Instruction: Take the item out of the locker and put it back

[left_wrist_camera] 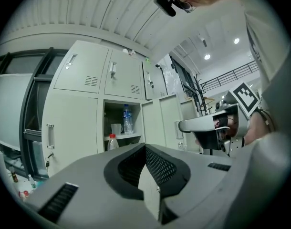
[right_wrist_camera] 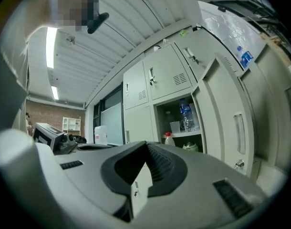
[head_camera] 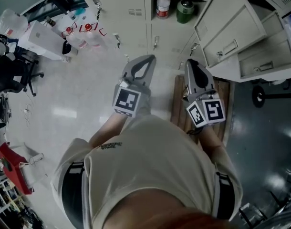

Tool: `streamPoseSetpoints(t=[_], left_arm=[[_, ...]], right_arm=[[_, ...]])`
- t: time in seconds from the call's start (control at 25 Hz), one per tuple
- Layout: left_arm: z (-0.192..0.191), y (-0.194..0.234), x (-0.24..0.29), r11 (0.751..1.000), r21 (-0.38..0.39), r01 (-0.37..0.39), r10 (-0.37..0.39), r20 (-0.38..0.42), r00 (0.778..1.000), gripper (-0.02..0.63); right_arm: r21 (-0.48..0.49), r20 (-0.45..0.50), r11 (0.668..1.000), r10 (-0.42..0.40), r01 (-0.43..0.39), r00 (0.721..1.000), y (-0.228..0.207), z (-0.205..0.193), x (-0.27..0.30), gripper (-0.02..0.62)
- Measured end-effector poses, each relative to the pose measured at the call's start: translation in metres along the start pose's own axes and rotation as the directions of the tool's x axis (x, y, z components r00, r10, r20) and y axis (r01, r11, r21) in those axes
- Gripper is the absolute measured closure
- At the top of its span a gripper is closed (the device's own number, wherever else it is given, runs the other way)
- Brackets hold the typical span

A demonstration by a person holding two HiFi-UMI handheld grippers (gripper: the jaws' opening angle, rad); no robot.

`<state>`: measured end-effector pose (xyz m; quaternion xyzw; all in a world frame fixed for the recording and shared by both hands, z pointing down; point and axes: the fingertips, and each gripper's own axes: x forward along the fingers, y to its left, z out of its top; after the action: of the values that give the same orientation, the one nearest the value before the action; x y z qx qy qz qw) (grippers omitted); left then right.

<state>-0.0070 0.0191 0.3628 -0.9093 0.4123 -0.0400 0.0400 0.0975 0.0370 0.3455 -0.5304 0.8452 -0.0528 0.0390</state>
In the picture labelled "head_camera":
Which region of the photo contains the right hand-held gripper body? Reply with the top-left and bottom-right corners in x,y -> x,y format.
183,89 -> 226,129

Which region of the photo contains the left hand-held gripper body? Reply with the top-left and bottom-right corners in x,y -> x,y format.
112,76 -> 152,118

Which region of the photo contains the green can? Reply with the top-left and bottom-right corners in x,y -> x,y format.
176,0 -> 195,24

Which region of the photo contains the white bottle red cap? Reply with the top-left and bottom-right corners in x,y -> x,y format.
156,0 -> 171,20

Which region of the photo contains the person's right forearm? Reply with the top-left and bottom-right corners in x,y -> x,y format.
199,125 -> 229,157

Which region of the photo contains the person's left forearm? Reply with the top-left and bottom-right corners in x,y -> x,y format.
88,113 -> 127,149

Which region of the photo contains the wooden slatted floor mat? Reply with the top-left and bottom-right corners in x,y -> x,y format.
170,74 -> 232,144

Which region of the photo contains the black round stand base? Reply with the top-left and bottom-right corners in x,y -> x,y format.
252,84 -> 267,108

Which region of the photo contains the pack of red-capped bottles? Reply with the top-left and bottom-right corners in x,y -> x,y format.
62,21 -> 113,50

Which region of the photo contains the white device with black screen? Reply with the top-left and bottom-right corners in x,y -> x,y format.
61,40 -> 79,57

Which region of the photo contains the person's beige shirt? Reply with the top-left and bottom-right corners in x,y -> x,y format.
50,114 -> 244,229

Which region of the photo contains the small dark jar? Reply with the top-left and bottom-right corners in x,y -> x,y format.
44,15 -> 57,27

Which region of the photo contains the white cardboard box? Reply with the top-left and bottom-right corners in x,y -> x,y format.
18,20 -> 65,61

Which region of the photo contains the black office chair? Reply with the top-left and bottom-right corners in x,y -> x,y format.
0,52 -> 45,97

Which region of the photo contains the large clear water jug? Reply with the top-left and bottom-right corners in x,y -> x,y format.
0,8 -> 30,39

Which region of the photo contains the red box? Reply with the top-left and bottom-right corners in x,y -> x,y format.
0,142 -> 34,196

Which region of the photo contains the white shelf rack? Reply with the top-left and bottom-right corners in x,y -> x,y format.
0,175 -> 25,229

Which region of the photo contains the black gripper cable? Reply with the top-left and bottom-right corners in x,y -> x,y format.
187,126 -> 204,136

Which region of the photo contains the black shoulder strap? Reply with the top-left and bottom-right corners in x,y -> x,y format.
214,170 -> 237,220

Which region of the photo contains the white floor cable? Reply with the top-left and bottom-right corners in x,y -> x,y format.
21,96 -> 34,126

